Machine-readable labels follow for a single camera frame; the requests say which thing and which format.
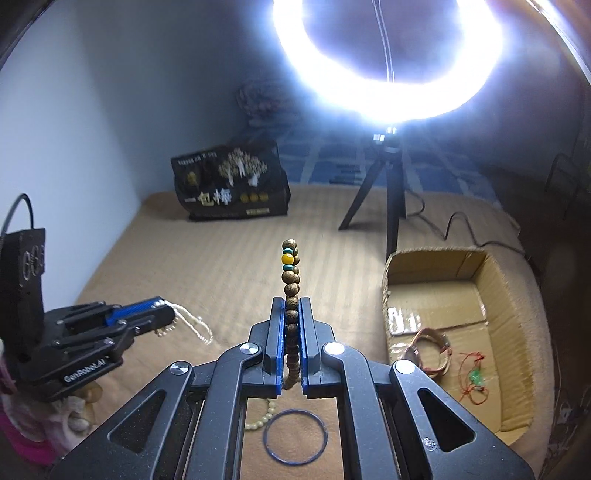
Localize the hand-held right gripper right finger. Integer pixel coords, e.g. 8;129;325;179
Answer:
299;297;536;480

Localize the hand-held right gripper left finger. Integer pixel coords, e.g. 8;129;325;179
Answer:
50;297;283;480

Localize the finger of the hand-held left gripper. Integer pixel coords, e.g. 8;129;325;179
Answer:
46;296;167;329
51;306;177;355

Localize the white pearl necklace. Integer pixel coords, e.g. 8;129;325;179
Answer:
154;301;214;346

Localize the wooden bead bracelet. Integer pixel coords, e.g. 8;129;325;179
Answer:
280;238;302;391

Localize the cardboard box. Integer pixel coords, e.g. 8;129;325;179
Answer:
381;247;542;446

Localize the black printed bag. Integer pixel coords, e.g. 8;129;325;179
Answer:
171;141;291;222

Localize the black tripod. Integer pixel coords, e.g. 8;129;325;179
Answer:
338;124;408;263

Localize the blue patterned blanket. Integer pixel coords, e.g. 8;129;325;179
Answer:
277;121;499;204

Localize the dark patterned pillow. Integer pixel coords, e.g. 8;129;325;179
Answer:
236;79;296;134

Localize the pale green bead bracelet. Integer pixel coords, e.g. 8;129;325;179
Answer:
244;398;279;432

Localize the blue ring bangle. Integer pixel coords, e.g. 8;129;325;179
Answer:
262;409;329;465

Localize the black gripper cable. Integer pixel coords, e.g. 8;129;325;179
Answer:
0;193;37;241

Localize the brown bracelet in box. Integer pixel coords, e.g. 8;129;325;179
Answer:
403;327;453;380

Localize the red cord green pendant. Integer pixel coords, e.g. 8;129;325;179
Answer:
458;351;491;405

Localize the black power cable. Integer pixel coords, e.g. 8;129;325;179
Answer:
405;194;536;273

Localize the ring light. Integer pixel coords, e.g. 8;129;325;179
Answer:
270;0;505;126

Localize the black metal chair frame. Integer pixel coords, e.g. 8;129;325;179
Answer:
544;154;583;220

